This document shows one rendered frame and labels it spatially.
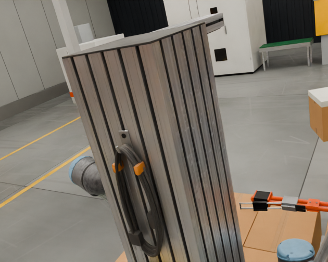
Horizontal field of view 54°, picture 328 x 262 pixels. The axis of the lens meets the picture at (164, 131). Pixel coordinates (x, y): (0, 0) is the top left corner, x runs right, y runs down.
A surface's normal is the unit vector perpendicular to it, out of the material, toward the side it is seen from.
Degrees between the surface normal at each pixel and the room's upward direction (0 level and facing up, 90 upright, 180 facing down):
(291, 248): 8
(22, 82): 90
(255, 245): 0
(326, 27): 90
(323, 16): 90
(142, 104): 90
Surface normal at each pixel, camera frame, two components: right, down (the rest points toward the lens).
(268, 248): -0.22, -0.91
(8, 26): 0.84, 0.01
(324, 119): -0.11, 0.37
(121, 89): -0.50, 0.40
